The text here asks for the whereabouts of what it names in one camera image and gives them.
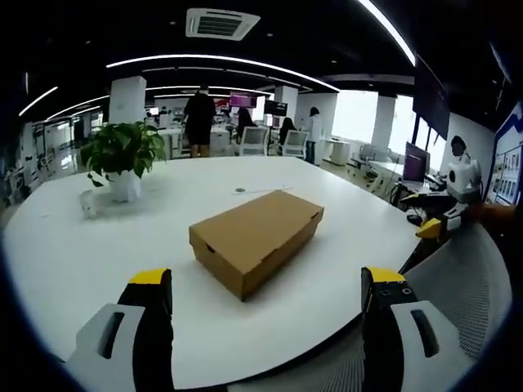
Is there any blue wall poster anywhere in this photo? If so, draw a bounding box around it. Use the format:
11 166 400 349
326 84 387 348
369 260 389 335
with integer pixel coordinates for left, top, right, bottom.
486 100 523 207

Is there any white office chair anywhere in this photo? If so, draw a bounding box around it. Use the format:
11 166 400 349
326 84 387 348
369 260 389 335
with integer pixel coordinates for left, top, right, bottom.
238 126 270 157
281 129 310 159

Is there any grey mesh office chair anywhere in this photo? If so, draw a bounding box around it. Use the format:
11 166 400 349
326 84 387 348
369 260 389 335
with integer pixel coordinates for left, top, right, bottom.
228 222 514 392

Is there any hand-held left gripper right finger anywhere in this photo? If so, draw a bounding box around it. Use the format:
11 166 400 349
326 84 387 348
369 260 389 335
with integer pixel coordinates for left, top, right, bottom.
360 265 485 392

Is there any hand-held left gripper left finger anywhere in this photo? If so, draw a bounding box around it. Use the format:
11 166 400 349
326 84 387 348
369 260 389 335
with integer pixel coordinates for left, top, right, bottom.
66 268 175 392

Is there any brown cardboard shoe box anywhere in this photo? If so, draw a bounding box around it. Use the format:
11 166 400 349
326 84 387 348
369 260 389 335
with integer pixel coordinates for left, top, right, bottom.
188 189 325 302

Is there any black display screen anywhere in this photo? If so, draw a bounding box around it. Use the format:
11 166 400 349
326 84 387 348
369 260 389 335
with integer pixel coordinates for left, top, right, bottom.
263 100 288 117

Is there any short ceiling light strip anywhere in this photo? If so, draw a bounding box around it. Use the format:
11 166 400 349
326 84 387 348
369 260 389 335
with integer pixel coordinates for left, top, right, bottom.
17 85 60 118

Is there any desk computer monitor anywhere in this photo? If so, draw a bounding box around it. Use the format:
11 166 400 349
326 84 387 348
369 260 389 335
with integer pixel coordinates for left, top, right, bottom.
401 141 431 184

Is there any white cabinet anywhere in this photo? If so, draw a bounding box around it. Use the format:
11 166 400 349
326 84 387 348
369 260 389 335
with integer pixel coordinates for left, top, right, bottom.
329 138 351 165

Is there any green potted plant white pot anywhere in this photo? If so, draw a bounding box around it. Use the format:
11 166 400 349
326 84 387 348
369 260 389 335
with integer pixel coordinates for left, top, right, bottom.
79 120 168 203

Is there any pink display screen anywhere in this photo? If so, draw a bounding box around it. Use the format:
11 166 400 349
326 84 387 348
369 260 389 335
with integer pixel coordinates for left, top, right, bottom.
229 91 259 109

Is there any ceiling air conditioner vent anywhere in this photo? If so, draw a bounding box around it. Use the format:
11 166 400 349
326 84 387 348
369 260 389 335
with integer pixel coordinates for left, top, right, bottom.
185 7 262 42

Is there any white square pillar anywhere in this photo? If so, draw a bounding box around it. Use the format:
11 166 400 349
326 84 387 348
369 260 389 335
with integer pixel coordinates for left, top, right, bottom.
108 76 148 125

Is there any large dark wall screen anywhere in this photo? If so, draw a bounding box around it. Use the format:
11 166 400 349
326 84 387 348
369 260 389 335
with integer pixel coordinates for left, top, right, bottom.
411 56 451 140

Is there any person's right hand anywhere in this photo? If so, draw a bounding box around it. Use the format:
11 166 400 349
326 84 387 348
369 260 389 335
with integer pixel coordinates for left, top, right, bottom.
467 202 518 232

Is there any long curved ceiling light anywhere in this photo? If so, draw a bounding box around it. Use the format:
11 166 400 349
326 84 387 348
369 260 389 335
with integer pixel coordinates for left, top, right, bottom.
105 53 341 92

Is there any bright ceiling light strip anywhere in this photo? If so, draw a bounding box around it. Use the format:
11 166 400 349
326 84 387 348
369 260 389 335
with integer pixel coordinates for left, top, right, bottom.
354 0 418 67

